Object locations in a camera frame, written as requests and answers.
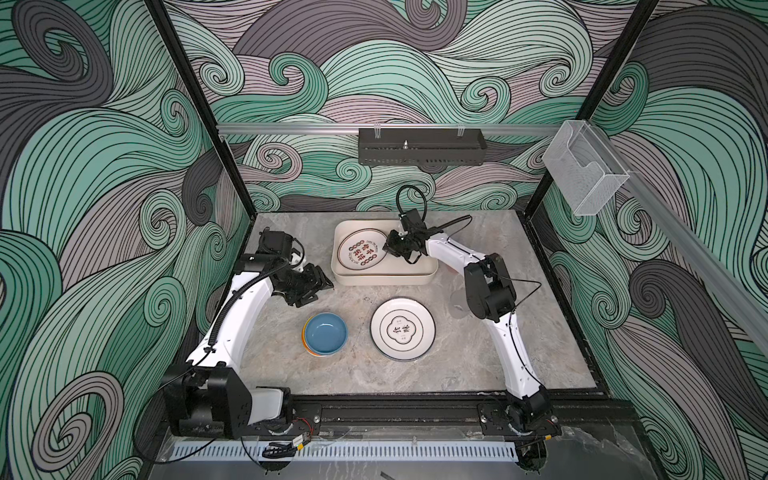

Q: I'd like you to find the red text white plate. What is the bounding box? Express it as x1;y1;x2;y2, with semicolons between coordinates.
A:
336;228;387;271

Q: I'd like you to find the black text white plate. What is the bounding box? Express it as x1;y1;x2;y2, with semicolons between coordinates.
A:
370;297;437;362

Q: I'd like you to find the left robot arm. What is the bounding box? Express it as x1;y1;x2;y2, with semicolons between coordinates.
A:
160;250;333;440

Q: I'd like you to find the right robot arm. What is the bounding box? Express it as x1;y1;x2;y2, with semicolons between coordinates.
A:
384;209;551;436

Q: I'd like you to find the white plastic bin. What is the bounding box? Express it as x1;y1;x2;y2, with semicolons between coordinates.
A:
331;219;438;286

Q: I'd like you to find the blue bowl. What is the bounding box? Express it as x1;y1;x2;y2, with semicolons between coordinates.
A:
302;312;348;357

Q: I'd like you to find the clear plastic cup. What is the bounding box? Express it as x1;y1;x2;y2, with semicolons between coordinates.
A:
448;288;471;319

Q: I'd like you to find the black wall tray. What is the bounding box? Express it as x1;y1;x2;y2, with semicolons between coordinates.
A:
357;127;488;168

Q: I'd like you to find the white slotted cable duct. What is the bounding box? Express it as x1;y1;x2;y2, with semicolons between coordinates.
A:
168;440;518;463

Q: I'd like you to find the clear acrylic wall holder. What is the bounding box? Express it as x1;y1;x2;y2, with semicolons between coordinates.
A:
542;120;629;217

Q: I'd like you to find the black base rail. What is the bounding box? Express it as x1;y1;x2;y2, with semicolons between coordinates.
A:
161;392;637;436

